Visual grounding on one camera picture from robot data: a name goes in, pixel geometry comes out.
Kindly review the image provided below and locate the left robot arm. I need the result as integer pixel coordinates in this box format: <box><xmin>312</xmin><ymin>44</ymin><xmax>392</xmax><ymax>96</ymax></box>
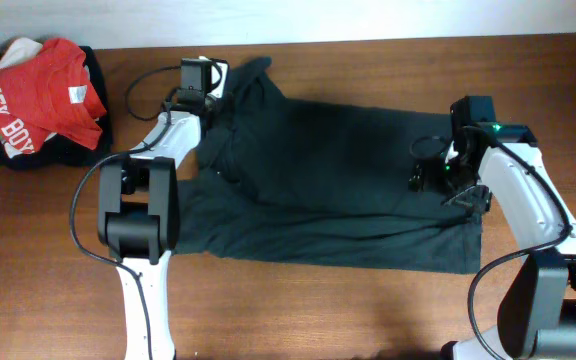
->
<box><xmin>98</xmin><ymin>56</ymin><xmax>229</xmax><ymax>359</ymax></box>

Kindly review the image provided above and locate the dark green t-shirt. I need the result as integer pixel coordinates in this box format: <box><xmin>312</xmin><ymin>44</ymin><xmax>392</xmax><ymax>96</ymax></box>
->
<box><xmin>175</xmin><ymin>58</ymin><xmax>482</xmax><ymax>274</ymax></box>

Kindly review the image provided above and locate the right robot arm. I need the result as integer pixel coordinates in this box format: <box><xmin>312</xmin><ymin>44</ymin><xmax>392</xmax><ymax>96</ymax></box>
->
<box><xmin>409</xmin><ymin>96</ymin><xmax>576</xmax><ymax>359</ymax></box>

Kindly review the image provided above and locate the white folded garment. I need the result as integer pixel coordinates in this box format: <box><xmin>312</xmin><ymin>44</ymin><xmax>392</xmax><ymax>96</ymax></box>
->
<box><xmin>0</xmin><ymin>37</ymin><xmax>44</xmax><ymax>104</ymax></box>

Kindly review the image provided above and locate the black folded garment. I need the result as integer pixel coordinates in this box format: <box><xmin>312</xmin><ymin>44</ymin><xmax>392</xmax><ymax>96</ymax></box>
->
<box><xmin>0</xmin><ymin>46</ymin><xmax>112</xmax><ymax>170</ymax></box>

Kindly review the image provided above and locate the red printed t-shirt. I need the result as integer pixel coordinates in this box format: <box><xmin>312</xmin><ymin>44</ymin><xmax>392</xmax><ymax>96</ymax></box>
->
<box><xmin>0</xmin><ymin>38</ymin><xmax>107</xmax><ymax>158</ymax></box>

